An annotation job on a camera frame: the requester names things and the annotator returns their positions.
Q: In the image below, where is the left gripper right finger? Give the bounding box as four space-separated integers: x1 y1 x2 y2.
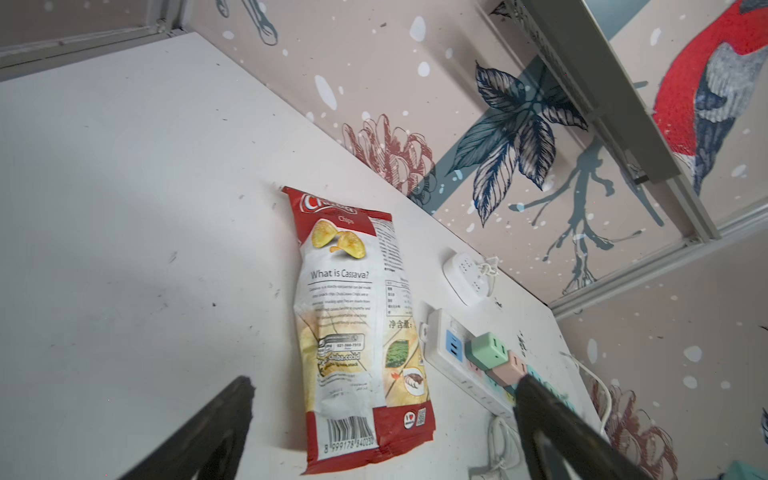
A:
514 375 649 479

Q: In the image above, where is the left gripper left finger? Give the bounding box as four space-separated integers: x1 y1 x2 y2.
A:
123 376 255 479

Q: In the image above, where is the green plug adapter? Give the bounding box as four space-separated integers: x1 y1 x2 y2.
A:
465 332 508 371

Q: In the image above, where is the white colourful power strip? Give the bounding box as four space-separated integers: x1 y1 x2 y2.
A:
421 309 594 427

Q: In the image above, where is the red white snack bag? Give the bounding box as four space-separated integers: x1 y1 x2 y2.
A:
282 187 436 474

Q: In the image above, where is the pink plug adapter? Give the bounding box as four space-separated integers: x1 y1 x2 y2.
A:
486 350 528 388

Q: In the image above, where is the teal plug adapter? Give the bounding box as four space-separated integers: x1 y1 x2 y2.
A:
485 371 504 390

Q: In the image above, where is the small white power strip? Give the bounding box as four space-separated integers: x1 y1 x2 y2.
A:
442 253 499 307

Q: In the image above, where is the white power strip cord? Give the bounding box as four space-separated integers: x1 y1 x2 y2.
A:
561 351 613 439

